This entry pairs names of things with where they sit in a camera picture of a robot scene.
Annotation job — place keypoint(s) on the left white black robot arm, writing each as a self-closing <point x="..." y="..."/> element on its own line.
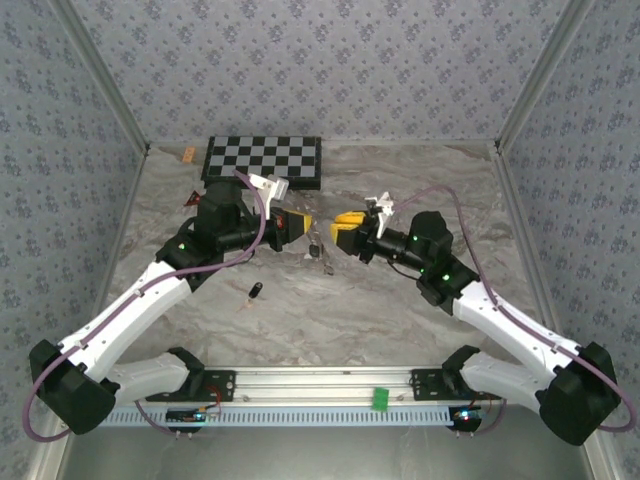
<point x="130" y="310"/>

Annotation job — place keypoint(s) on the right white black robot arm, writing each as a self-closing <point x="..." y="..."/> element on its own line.
<point x="510" y="325"/>

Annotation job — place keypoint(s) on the red triangle piece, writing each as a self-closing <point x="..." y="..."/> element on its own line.
<point x="191" y="201"/>

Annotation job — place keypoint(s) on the black-headed key with tag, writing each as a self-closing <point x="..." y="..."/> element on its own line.
<point x="256" y="290"/>

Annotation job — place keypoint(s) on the black white chessboard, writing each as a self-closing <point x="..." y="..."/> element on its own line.
<point x="280" y="155"/>

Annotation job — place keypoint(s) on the small orange tag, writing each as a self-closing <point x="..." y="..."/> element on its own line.
<point x="188" y="155"/>

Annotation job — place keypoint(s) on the green block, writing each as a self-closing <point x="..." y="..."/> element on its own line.
<point x="380" y="398"/>

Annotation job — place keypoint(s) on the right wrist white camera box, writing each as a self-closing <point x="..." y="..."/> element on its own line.
<point x="382" y="205"/>

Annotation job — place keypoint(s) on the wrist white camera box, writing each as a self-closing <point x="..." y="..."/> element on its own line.
<point x="270" y="187"/>
<point x="382" y="205"/>

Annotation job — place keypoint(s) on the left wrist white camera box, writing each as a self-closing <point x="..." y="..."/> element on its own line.
<point x="270" y="187"/>

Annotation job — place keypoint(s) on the aluminium side rail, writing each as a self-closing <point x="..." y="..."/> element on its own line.
<point x="121" y="235"/>
<point x="520" y="225"/>

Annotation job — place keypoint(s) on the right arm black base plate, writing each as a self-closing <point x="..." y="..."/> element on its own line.
<point x="425" y="385"/>

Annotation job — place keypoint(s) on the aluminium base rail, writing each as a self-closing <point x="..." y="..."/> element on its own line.
<point x="310" y="385"/>

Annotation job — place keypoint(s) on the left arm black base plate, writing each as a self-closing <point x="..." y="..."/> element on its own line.
<point x="222" y="385"/>

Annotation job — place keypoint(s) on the aluminium corner post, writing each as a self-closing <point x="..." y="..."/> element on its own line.
<point x="542" y="75"/>
<point x="100" y="75"/>

